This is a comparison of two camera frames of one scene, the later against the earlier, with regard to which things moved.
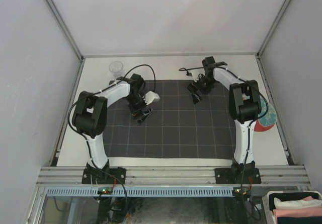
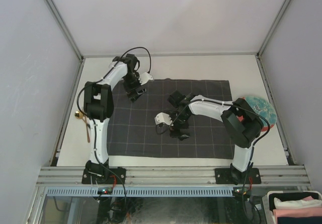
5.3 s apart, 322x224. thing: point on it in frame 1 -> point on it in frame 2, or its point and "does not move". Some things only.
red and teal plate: [268, 121] does not move
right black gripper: [194, 86] -> [174, 131]
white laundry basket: [269, 217] does not move
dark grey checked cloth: [177, 128] does not move
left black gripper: [137, 113] -> [131, 92]
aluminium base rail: [72, 176] does not move
